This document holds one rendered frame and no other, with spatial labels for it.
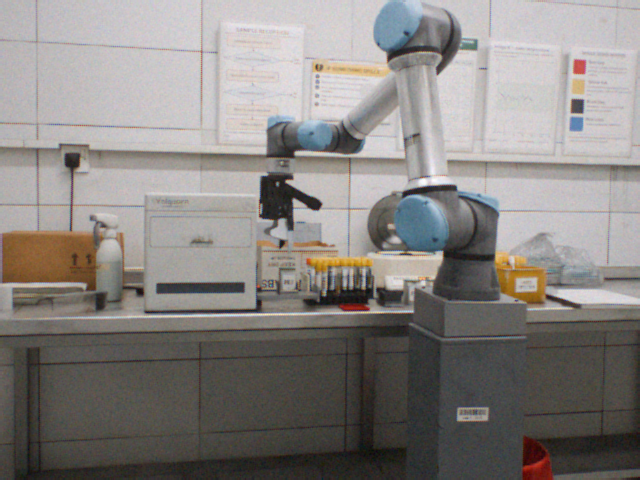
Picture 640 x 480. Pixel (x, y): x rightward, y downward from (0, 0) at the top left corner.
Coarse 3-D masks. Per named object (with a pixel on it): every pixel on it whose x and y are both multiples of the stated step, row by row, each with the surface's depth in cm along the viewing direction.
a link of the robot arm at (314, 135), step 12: (312, 120) 174; (288, 132) 176; (300, 132) 173; (312, 132) 171; (324, 132) 173; (336, 132) 179; (288, 144) 178; (300, 144) 174; (312, 144) 172; (324, 144) 174; (336, 144) 180
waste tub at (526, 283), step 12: (516, 264) 215; (504, 276) 201; (516, 276) 201; (528, 276) 202; (540, 276) 203; (504, 288) 201; (516, 288) 201; (528, 288) 202; (540, 288) 203; (528, 300) 202; (540, 300) 203
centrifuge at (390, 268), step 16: (368, 256) 230; (384, 256) 222; (400, 256) 220; (416, 256) 220; (432, 256) 223; (384, 272) 219; (400, 272) 218; (416, 272) 219; (432, 272) 219; (384, 288) 219; (400, 288) 213
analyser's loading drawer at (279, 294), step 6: (276, 282) 189; (276, 288) 189; (318, 288) 185; (258, 294) 183; (264, 294) 184; (270, 294) 184; (276, 294) 184; (282, 294) 184; (288, 294) 184; (294, 294) 184; (300, 294) 185; (306, 294) 185; (312, 294) 185; (318, 294) 185; (318, 300) 185
